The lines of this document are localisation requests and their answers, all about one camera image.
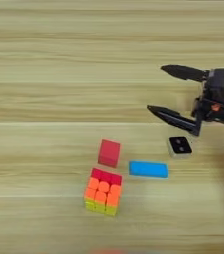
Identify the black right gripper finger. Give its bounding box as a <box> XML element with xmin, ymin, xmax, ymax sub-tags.
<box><xmin>146</xmin><ymin>104</ymin><xmax>203</xmax><ymax>138</ymax></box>
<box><xmin>160</xmin><ymin>64</ymin><xmax>209</xmax><ymax>83</ymax></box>

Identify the small black white cube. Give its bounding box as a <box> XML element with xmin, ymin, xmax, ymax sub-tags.
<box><xmin>166</xmin><ymin>135</ymin><xmax>194</xmax><ymax>160</ymax></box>

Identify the small red cube block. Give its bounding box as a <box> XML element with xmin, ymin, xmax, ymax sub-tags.
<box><xmin>97</xmin><ymin>138</ymin><xmax>122</xmax><ymax>169</ymax></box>

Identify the multicolour Rubik's cube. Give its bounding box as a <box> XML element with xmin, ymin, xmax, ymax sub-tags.
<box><xmin>83</xmin><ymin>167</ymin><xmax>124</xmax><ymax>218</ymax></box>

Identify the black box with white label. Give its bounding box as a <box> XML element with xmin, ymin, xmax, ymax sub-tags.
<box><xmin>204</xmin><ymin>67</ymin><xmax>224</xmax><ymax>103</ymax></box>

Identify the flat blue rectangular block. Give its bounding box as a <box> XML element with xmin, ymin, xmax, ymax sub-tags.
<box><xmin>128</xmin><ymin>160</ymin><xmax>169</xmax><ymax>180</ymax></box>

